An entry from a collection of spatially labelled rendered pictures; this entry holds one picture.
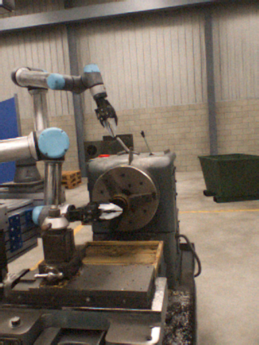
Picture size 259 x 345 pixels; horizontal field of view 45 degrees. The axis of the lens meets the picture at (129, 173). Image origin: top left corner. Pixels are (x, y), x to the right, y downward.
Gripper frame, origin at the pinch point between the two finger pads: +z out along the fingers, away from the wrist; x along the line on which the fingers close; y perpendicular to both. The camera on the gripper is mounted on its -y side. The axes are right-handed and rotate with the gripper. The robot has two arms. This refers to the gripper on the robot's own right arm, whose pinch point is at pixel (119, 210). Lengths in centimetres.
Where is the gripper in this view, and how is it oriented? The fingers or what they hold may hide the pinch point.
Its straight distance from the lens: 123.5
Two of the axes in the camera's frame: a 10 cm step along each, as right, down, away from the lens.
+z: 9.8, -0.6, -2.0
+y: -2.0, 1.4, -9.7
